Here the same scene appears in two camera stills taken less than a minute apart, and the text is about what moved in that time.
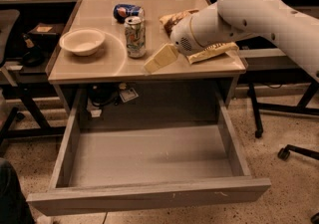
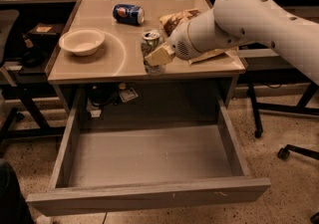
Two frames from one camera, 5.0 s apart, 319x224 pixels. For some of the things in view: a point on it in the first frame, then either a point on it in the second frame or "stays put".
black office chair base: x=284 y=152 stays put
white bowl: x=83 y=41 stays put
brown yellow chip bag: x=210 y=52 stays put
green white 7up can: x=135 y=31 to x=152 y=42
